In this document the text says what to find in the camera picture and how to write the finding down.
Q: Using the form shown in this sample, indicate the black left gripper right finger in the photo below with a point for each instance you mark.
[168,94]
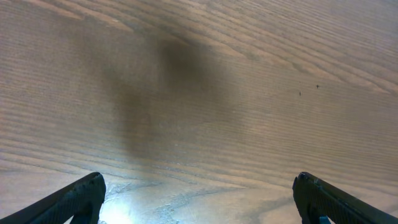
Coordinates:
[319,202]

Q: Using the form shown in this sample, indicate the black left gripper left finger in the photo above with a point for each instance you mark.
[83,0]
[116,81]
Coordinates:
[79,202]

